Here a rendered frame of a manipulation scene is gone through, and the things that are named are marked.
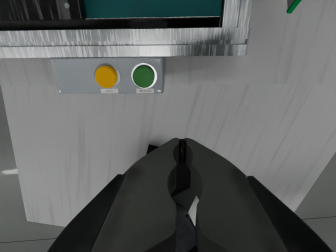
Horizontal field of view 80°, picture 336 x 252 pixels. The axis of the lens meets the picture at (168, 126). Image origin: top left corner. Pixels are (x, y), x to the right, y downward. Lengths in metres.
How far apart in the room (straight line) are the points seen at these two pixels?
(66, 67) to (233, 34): 0.31
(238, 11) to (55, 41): 0.32
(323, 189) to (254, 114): 1.74
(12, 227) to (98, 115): 2.37
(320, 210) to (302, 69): 1.98
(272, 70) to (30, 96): 0.59
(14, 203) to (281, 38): 2.46
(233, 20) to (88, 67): 0.27
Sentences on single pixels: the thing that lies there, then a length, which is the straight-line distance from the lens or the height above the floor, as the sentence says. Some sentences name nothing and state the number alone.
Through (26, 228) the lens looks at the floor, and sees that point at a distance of 2.76.
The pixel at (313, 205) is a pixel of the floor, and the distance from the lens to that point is 2.35.
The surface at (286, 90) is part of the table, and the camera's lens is 0.57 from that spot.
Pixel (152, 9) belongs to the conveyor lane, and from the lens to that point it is 0.39.
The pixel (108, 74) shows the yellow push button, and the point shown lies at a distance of 0.40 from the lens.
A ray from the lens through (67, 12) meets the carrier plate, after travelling 0.41.
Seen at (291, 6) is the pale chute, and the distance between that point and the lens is 0.35.
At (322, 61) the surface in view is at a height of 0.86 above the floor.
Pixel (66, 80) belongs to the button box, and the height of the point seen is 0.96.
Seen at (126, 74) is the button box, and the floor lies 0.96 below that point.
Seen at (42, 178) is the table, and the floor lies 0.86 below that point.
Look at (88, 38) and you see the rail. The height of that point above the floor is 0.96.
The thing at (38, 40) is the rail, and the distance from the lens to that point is 0.45.
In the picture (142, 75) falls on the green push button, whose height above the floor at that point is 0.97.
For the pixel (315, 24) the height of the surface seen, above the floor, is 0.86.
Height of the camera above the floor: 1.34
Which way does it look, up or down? 63 degrees down
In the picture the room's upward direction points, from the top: 176 degrees counter-clockwise
